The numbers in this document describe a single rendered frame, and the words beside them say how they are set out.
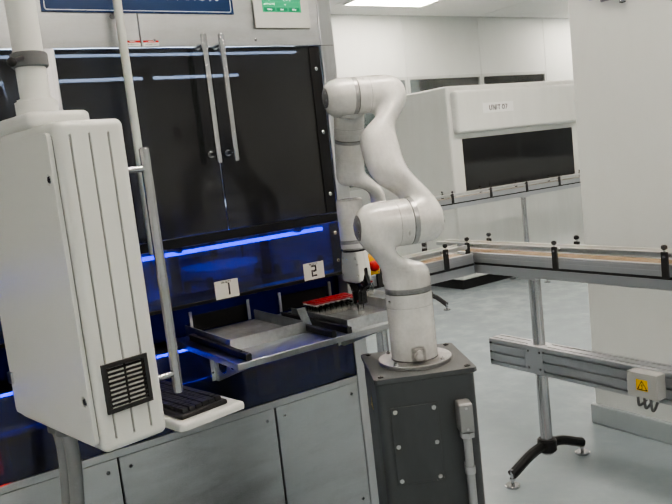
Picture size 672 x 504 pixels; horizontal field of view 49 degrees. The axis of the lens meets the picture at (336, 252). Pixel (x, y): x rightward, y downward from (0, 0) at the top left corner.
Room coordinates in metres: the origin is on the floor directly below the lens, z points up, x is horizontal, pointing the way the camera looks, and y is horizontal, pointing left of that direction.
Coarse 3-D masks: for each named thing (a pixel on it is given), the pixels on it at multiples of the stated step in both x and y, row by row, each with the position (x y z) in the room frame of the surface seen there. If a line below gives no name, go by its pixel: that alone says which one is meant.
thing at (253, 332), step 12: (264, 312) 2.46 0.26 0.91; (240, 324) 2.46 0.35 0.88; (252, 324) 2.44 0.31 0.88; (264, 324) 2.42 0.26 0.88; (276, 324) 2.40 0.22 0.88; (288, 324) 2.33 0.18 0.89; (300, 324) 2.24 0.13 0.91; (204, 336) 2.26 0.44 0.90; (216, 336) 2.18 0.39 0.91; (228, 336) 2.30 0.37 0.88; (240, 336) 2.28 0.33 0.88; (252, 336) 2.15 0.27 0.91; (264, 336) 2.17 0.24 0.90; (276, 336) 2.19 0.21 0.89; (288, 336) 2.21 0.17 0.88; (240, 348) 2.12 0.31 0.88
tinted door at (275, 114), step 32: (256, 64) 2.52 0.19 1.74; (288, 64) 2.59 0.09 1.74; (224, 96) 2.45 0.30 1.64; (256, 96) 2.51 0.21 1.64; (288, 96) 2.58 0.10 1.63; (224, 128) 2.44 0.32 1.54; (256, 128) 2.50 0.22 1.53; (288, 128) 2.57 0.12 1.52; (224, 160) 2.43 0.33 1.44; (256, 160) 2.50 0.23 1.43; (288, 160) 2.56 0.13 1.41; (320, 160) 2.64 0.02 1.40; (224, 192) 2.43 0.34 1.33; (256, 192) 2.49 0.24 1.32; (288, 192) 2.56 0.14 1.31; (320, 192) 2.63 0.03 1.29; (256, 224) 2.48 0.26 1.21
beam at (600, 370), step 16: (496, 336) 3.17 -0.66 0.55; (512, 336) 3.14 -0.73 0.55; (496, 352) 3.15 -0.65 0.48; (512, 352) 3.05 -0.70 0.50; (528, 352) 2.98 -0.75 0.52; (544, 352) 2.92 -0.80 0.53; (560, 352) 2.84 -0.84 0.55; (576, 352) 2.80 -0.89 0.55; (592, 352) 2.79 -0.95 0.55; (512, 368) 3.06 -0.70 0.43; (528, 368) 2.98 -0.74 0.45; (544, 368) 2.91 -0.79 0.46; (560, 368) 2.84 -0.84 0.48; (576, 368) 2.79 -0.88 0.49; (592, 368) 2.71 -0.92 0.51; (608, 368) 2.65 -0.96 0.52; (624, 368) 2.61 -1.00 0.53; (640, 368) 2.54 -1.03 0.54; (656, 368) 2.51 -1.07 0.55; (592, 384) 2.72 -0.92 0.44; (608, 384) 2.66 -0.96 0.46; (624, 384) 2.60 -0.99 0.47
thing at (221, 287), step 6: (216, 282) 2.37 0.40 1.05; (222, 282) 2.39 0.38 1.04; (228, 282) 2.40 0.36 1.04; (234, 282) 2.41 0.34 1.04; (216, 288) 2.37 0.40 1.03; (222, 288) 2.38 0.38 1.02; (234, 288) 2.41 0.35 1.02; (216, 294) 2.37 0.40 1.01; (222, 294) 2.38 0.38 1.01; (228, 294) 2.39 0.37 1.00; (234, 294) 2.41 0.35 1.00
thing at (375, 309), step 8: (368, 296) 2.54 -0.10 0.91; (368, 304) 2.54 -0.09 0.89; (376, 304) 2.50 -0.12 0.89; (384, 304) 2.46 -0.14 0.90; (296, 312) 2.45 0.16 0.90; (312, 312) 2.37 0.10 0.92; (344, 312) 2.47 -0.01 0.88; (352, 312) 2.45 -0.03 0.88; (368, 312) 2.42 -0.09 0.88; (376, 312) 2.26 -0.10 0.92; (384, 312) 2.27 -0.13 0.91; (328, 320) 2.29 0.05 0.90; (336, 320) 2.25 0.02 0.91; (344, 320) 2.21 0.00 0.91; (352, 320) 2.21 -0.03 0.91; (360, 320) 2.22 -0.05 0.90; (368, 320) 2.24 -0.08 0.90; (376, 320) 2.26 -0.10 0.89; (384, 320) 2.27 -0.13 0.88; (352, 328) 2.20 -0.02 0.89
